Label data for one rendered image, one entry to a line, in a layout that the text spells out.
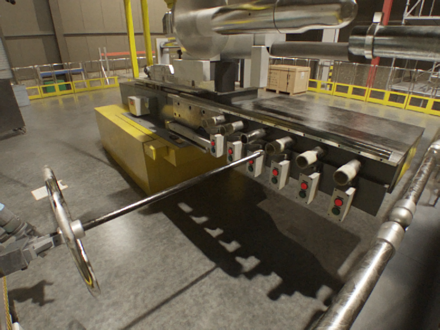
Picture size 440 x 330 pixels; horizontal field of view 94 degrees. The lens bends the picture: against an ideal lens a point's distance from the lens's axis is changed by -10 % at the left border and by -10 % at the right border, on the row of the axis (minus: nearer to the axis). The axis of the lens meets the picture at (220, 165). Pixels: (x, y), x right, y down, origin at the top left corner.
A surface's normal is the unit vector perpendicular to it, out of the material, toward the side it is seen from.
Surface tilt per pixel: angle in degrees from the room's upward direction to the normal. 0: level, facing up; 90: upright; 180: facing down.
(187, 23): 90
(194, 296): 0
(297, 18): 107
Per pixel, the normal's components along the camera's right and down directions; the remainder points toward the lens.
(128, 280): 0.00, -0.88
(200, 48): 0.65, 0.36
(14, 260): 0.58, -0.07
